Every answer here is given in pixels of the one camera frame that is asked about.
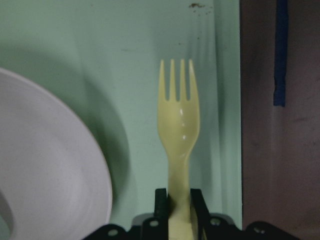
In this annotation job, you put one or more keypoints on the brown paper table cover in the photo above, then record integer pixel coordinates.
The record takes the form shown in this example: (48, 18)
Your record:
(281, 145)

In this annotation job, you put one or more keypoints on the yellow plastic fork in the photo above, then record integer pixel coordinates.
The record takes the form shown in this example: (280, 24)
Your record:
(178, 125)

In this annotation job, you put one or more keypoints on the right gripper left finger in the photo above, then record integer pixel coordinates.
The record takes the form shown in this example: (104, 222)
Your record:
(161, 206)

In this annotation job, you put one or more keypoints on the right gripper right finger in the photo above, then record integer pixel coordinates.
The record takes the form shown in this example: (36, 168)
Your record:
(200, 215)

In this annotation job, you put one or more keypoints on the white round plate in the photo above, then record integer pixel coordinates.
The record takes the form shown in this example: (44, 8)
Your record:
(54, 180)

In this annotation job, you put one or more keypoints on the light green tray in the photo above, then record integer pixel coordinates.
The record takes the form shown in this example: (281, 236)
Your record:
(102, 58)

